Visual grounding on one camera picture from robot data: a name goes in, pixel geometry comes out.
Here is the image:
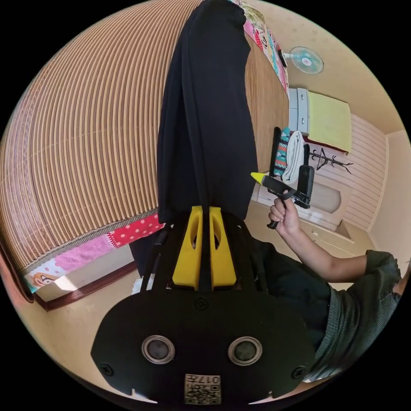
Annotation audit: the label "white drawer cabinet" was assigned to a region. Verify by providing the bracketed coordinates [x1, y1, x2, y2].
[287, 87, 311, 136]

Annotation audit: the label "cream panelled door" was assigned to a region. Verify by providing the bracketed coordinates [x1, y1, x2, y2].
[252, 170, 356, 248]

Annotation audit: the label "black pants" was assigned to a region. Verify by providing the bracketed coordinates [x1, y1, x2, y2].
[156, 0, 259, 225]

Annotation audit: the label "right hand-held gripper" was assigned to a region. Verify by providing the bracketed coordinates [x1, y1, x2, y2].
[250, 172, 313, 230]

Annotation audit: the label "person's right hand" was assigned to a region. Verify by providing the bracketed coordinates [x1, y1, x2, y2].
[268, 198, 301, 237]

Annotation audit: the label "person's right forearm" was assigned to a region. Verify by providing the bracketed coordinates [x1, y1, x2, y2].
[282, 224, 369, 284]

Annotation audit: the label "person's body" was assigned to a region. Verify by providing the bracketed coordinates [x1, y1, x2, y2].
[130, 221, 406, 383]

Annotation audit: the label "black chair with clothes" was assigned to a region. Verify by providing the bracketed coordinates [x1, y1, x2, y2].
[269, 126, 311, 186]

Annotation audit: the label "dark coat rack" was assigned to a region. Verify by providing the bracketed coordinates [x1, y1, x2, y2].
[309, 147, 354, 175]

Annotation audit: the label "yellow cloth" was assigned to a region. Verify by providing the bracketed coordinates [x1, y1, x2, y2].
[306, 91, 352, 155]

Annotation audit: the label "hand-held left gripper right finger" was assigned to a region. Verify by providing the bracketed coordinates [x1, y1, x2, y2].
[209, 206, 238, 288]

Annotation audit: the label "bed with woven mat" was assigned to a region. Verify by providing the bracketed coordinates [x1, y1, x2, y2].
[0, 0, 290, 305]

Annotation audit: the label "teal wall fan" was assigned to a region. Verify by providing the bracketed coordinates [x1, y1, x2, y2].
[280, 46, 325, 75]

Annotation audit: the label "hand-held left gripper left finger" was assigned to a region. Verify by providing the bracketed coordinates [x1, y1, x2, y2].
[172, 206, 204, 291]

